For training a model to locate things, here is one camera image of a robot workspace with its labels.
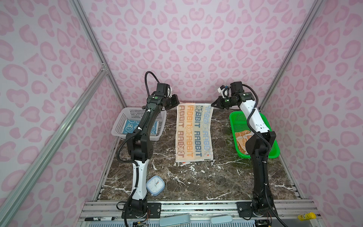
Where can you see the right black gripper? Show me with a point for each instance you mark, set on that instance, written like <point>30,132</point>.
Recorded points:
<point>221,105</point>

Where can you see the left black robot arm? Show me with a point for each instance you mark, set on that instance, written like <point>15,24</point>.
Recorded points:
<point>140,148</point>

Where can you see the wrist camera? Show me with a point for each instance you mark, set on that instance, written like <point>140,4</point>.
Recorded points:
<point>231,90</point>
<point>163,90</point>

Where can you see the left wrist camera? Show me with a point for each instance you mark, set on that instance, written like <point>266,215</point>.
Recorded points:
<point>163,90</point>

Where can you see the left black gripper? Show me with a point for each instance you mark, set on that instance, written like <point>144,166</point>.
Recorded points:
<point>174,101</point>

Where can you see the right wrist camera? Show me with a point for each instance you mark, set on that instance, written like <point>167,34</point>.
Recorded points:
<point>231,90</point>

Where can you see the small light blue clock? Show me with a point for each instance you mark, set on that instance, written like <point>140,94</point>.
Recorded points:
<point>155,185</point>

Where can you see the aluminium front rail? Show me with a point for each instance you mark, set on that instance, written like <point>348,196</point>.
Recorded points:
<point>202,211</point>

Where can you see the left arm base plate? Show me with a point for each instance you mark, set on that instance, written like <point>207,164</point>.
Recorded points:
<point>153,210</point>

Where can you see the light blue pedal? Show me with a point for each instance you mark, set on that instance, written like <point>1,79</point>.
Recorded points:
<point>175,220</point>
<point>217,220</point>

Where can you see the left light blue pedal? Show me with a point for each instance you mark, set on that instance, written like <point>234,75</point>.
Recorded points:
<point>175,220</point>

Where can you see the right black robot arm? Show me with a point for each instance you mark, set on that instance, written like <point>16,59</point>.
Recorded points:
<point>258,146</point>

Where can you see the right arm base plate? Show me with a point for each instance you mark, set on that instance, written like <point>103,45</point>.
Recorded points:
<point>248,211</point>

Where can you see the white perforated plastic basket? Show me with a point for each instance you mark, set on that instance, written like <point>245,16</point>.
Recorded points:
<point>129,118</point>

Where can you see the teal bunny print towel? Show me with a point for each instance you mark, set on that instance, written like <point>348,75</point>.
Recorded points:
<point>131,125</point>

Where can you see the yellow glue stick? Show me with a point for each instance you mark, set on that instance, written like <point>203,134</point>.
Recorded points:
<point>307,216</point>

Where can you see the black marker pen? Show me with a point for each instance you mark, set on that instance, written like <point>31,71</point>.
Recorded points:
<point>100,218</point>

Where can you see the striped rabbit text towel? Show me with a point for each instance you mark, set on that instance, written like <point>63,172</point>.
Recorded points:
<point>193,141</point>

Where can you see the right light blue pedal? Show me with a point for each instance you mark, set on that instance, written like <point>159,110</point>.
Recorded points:
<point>217,220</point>

